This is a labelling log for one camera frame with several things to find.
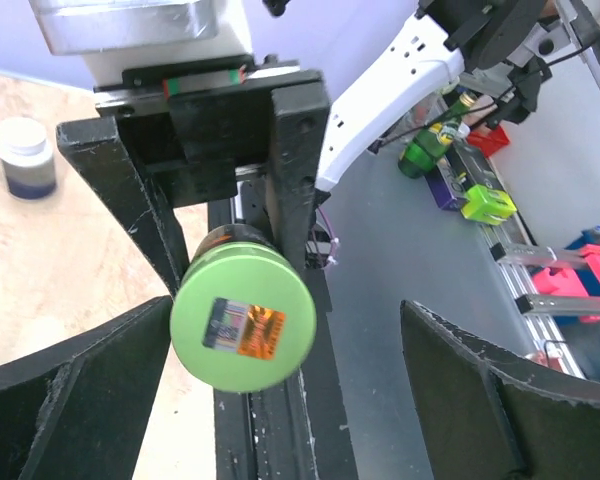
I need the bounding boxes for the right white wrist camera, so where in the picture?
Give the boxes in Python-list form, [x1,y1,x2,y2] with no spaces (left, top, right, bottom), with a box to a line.
[30,1,253,86]

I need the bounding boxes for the white purple pill bottle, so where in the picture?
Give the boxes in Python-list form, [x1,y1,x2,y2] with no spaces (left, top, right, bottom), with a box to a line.
[0,117,57,200]

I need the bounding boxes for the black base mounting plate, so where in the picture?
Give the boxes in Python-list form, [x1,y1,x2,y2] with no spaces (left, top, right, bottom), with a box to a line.
[207,169,356,480]

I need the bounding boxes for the purple box outside cell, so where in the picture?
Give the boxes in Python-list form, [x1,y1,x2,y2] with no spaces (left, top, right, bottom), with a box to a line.
[424,139,501,212]

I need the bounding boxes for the pink plastic part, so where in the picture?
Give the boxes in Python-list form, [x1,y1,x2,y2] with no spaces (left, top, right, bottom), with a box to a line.
[532,244,600,302]

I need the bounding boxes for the green glass bottle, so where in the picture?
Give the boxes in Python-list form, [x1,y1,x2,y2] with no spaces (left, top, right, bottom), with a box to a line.
[398,91,478,179]

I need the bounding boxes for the red plastic part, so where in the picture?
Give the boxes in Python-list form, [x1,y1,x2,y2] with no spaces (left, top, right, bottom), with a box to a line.
[467,126,510,157]

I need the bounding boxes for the lime green plastic part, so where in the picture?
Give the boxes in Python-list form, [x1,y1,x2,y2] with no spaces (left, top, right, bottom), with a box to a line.
[460,184,517,226]

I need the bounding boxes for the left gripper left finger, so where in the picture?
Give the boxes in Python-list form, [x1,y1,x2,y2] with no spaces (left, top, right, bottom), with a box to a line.
[0,296,172,479]

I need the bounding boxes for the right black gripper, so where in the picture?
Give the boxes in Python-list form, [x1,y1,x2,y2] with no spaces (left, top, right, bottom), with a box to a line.
[56,59,330,295]

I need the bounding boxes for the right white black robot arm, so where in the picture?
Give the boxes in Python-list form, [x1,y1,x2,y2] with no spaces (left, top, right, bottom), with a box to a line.
[47,1,542,292]

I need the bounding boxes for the green black pill bottle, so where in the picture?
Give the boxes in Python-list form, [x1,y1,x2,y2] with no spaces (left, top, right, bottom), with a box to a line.
[170,223,317,393]

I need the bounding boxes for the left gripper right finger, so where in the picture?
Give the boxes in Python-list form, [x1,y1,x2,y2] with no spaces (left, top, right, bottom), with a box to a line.
[400,301,600,479]

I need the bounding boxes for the aluminium frame rail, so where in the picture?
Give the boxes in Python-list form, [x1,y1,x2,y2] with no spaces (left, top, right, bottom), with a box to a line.
[479,0,600,381]

